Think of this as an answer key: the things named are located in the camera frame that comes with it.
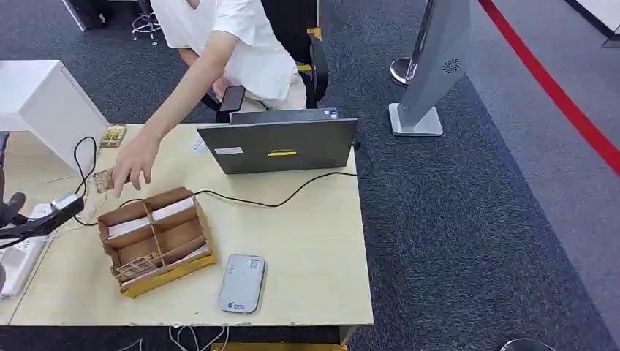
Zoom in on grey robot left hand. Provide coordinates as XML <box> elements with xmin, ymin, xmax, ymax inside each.
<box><xmin>0</xmin><ymin>132</ymin><xmax>28</xmax><ymax>227</ymax></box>

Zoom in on person's right hand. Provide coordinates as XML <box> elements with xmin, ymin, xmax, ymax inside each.
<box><xmin>211</xmin><ymin>75</ymin><xmax>233</xmax><ymax>105</ymax></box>

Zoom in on person's left hand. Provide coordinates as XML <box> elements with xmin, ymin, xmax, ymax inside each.
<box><xmin>110</xmin><ymin>129</ymin><xmax>163</xmax><ymax>200</ymax></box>

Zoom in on black smartphone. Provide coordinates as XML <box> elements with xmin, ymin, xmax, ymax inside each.
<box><xmin>219</xmin><ymin>85</ymin><xmax>246</xmax><ymax>115</ymax></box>

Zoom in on yellow patterned card stack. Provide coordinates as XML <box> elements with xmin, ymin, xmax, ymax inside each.
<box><xmin>99</xmin><ymin>123</ymin><xmax>129</xmax><ymax>148</ymax></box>

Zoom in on person in white shirt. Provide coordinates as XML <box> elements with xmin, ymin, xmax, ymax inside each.
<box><xmin>150</xmin><ymin>0</ymin><xmax>307</xmax><ymax>113</ymax></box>

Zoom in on white power strip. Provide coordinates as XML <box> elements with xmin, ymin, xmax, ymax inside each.
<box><xmin>0</xmin><ymin>202</ymin><xmax>54</xmax><ymax>299</ymax></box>

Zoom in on white card stack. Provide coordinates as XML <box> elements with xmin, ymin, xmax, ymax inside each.
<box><xmin>107</xmin><ymin>216</ymin><xmax>152</xmax><ymax>239</ymax></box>
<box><xmin>151</xmin><ymin>196</ymin><xmax>196</xmax><ymax>223</ymax></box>

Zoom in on grey laptop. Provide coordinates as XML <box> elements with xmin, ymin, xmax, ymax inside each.
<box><xmin>196</xmin><ymin>107</ymin><xmax>360</xmax><ymax>176</ymax></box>

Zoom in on black office chair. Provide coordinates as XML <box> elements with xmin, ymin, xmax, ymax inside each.
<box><xmin>198</xmin><ymin>0</ymin><xmax>330</xmax><ymax>124</ymax></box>

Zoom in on chrome stool base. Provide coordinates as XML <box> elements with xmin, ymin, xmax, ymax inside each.
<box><xmin>132</xmin><ymin>12</ymin><xmax>161</xmax><ymax>47</ymax></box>

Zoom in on white cabinet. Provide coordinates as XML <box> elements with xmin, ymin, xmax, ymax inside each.
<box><xmin>0</xmin><ymin>59</ymin><xmax>110</xmax><ymax>176</ymax></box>

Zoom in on wooden compartment box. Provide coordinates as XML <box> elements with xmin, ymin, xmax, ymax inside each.
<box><xmin>97</xmin><ymin>186</ymin><xmax>218</xmax><ymax>299</ymax></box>

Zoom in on black cabinet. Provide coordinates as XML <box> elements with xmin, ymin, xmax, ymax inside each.
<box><xmin>60</xmin><ymin>0</ymin><xmax>115</xmax><ymax>32</ymax></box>

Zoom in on grey card reader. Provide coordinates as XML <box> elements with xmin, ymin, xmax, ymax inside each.
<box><xmin>217</xmin><ymin>254</ymin><xmax>266</xmax><ymax>315</ymax></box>

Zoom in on grey kiosk stand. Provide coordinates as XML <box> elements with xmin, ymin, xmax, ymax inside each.
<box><xmin>388</xmin><ymin>0</ymin><xmax>472</xmax><ymax>137</ymax></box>

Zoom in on yellow beam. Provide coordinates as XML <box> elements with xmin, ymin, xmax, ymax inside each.
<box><xmin>211</xmin><ymin>342</ymin><xmax>348</xmax><ymax>351</ymax></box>

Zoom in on red floor tape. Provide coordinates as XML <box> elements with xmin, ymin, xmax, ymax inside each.
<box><xmin>478</xmin><ymin>0</ymin><xmax>620</xmax><ymax>176</ymax></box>

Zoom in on white board with black edge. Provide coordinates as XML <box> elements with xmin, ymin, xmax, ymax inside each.
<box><xmin>564</xmin><ymin>0</ymin><xmax>620</xmax><ymax>48</ymax></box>

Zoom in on chrome round base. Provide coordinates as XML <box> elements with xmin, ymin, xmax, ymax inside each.
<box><xmin>499</xmin><ymin>338</ymin><xmax>556</xmax><ymax>351</ymax></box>

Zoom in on black power cable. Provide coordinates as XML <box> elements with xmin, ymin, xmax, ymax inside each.
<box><xmin>72</xmin><ymin>136</ymin><xmax>374</xmax><ymax>227</ymax></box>

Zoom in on chrome stanchion post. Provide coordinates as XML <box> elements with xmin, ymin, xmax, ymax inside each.
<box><xmin>390</xmin><ymin>0</ymin><xmax>434</xmax><ymax>88</ymax></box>

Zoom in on white cable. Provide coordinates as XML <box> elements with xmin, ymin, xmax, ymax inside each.
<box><xmin>167</xmin><ymin>324</ymin><xmax>231</xmax><ymax>351</ymax></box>

